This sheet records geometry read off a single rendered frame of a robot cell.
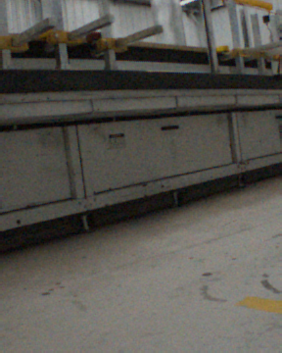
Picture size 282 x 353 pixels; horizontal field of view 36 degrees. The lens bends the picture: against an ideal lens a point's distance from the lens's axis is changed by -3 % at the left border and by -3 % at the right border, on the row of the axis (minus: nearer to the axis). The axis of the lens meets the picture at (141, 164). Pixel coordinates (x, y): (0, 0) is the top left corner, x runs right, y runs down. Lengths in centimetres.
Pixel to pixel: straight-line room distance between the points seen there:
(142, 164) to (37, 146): 62
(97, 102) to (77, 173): 35
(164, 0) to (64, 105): 553
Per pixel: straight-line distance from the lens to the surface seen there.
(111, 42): 194
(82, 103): 182
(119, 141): 222
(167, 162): 245
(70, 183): 203
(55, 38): 178
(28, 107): 169
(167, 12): 712
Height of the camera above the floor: 38
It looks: 3 degrees down
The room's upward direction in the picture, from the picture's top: 7 degrees counter-clockwise
